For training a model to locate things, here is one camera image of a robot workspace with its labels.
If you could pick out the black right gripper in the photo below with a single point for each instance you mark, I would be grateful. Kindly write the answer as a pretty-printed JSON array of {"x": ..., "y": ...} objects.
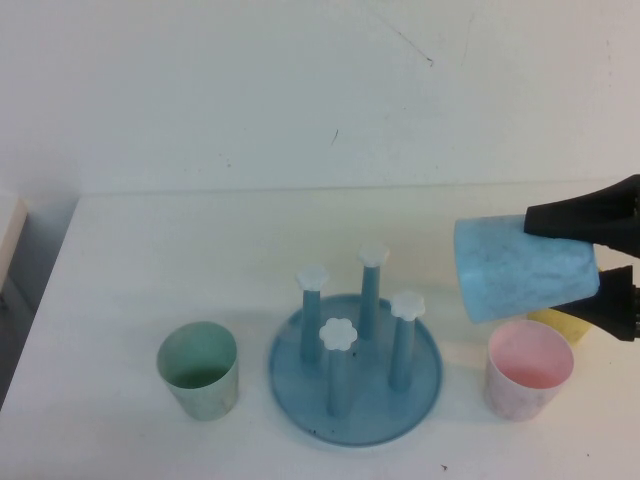
[{"x": 636, "y": 312}]

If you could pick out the blue marbled plastic cup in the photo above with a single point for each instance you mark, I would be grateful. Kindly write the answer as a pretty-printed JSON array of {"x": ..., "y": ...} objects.
[{"x": 520, "y": 270}]

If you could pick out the blue cup drying rack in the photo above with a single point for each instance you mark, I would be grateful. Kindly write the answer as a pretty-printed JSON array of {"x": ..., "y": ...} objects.
[{"x": 310, "y": 400}]

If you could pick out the yellow plastic cup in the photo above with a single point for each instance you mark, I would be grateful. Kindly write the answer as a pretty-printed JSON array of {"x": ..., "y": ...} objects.
[{"x": 560, "y": 326}]

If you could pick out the pink plastic cup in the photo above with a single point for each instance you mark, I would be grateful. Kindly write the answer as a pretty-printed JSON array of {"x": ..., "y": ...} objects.
[{"x": 520, "y": 395}]

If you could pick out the green plastic cup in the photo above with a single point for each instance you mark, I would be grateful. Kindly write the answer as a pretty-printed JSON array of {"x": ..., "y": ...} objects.
[{"x": 197, "y": 395}]

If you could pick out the white side table beige edge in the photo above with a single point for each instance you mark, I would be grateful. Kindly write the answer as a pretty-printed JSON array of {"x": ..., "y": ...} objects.
[{"x": 10, "y": 235}]

